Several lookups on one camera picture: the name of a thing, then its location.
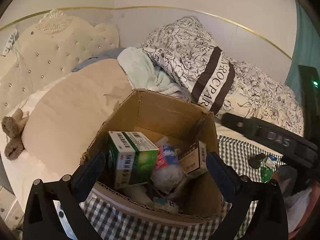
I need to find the floral folded duvet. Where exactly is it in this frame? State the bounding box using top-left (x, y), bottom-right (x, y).
top-left (141, 16), bottom-right (304, 136)

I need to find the checkered gingham cloth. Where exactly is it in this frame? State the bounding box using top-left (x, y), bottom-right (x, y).
top-left (80, 135), bottom-right (282, 239)

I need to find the white power strip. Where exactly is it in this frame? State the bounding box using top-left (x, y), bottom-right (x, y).
top-left (2, 29), bottom-right (18, 56)

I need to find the green white medicine box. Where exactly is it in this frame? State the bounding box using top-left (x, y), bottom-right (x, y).
top-left (105, 131), bottom-right (159, 190)

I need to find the green snack packet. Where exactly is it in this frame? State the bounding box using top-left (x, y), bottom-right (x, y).
top-left (260, 167), bottom-right (273, 183)

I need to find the white plush toy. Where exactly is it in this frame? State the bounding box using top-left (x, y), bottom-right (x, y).
top-left (123, 165), bottom-right (188, 214)

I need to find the red white medicine box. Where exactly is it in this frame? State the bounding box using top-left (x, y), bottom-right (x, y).
top-left (179, 140), bottom-right (208, 179)

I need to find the cream tufted headboard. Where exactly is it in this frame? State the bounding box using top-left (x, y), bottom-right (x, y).
top-left (1, 9), bottom-right (119, 116)

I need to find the brown plush toy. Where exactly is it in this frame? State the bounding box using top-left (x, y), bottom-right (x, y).
top-left (1, 108), bottom-right (29, 161)

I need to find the beige pillow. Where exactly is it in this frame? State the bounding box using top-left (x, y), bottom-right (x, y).
top-left (22, 59), bottom-right (132, 172)

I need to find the teal curtain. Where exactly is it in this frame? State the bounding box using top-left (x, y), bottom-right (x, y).
top-left (285, 0), bottom-right (320, 103)

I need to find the brown cardboard box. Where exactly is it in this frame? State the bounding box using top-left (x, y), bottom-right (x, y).
top-left (86, 89), bottom-right (223, 228)

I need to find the blue white tissue pack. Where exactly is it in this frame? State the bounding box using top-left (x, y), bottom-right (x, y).
top-left (265, 154), bottom-right (283, 169)

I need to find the red blue white packet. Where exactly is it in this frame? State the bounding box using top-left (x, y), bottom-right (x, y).
top-left (153, 145), bottom-right (180, 172)

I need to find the black tape roll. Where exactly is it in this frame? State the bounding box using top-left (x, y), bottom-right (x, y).
top-left (248, 153), bottom-right (266, 170)

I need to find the mint green towel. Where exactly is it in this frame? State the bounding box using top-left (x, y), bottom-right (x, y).
top-left (117, 47), bottom-right (191, 102)

